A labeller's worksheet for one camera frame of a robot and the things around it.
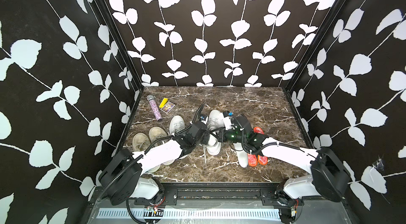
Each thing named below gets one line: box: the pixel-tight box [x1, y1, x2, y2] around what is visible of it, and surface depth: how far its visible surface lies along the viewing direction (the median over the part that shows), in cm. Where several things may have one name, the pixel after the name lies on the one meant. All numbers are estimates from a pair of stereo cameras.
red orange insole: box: [247, 153, 258, 167], surface depth 86 cm
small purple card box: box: [160, 100, 176, 115], surface depth 109 cm
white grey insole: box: [233, 142, 249, 168], surface depth 87 cm
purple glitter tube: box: [146, 94, 163, 123], surface depth 106 cm
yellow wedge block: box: [158, 97, 169, 109], surface depth 113 cm
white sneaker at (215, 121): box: [206, 109, 225, 156], surface depth 81 cm
